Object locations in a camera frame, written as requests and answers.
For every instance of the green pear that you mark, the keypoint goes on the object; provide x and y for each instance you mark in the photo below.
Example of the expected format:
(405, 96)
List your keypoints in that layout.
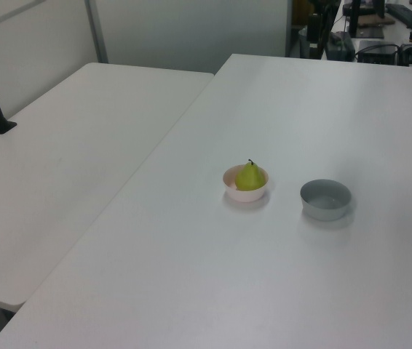
(248, 180)

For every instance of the pink bowl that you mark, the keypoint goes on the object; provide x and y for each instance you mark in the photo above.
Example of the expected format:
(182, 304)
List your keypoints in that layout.
(244, 196)

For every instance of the grey bowl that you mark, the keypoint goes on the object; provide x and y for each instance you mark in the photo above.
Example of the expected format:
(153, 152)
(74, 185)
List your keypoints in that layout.
(324, 213)

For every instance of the white side table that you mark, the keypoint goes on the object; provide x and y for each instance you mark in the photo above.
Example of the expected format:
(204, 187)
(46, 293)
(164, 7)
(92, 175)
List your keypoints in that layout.
(64, 163)

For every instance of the dark green box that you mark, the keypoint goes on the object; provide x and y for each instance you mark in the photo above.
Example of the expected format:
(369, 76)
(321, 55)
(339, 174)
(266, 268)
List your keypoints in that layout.
(340, 47)

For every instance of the black electronics box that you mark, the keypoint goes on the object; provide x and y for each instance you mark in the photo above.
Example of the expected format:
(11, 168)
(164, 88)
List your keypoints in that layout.
(377, 54)

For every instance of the black monitor stand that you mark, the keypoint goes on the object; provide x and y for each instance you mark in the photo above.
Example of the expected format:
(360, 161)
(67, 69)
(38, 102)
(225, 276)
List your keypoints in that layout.
(355, 18)

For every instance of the black keyboard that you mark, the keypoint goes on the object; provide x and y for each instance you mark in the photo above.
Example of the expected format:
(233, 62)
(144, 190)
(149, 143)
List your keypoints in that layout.
(411, 16)

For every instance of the grey metal partition post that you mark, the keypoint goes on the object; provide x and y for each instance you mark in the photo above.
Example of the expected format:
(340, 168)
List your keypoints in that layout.
(97, 32)

